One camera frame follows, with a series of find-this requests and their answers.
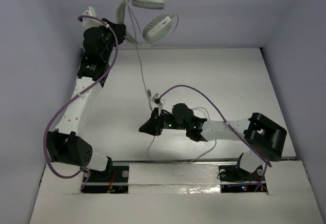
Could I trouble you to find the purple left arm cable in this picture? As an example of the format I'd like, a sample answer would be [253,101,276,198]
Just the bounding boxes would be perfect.
[43,15,120,191]

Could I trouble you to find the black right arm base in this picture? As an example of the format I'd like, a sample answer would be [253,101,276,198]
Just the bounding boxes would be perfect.
[217,165,268,193]

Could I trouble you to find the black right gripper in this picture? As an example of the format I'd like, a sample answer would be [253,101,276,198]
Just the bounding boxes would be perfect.
[139,106,187,135]

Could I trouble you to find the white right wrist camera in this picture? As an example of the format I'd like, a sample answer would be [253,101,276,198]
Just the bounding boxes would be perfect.
[151,93,166,115]

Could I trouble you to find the white front cover panel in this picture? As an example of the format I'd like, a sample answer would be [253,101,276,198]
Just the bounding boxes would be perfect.
[31,161,322,223]

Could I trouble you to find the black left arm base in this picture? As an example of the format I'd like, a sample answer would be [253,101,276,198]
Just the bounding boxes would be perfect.
[80,158,129,194]

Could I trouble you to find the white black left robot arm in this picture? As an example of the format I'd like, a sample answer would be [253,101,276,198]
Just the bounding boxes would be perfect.
[43,17,126,180]

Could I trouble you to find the white over-ear headphones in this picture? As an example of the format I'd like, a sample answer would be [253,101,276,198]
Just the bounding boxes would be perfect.
[116,0,178,45]

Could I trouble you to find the grey headphone cable with USB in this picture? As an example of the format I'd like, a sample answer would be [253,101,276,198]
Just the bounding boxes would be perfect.
[126,4,218,164]

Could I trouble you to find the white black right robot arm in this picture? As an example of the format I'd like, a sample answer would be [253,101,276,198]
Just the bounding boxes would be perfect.
[139,103,287,180]

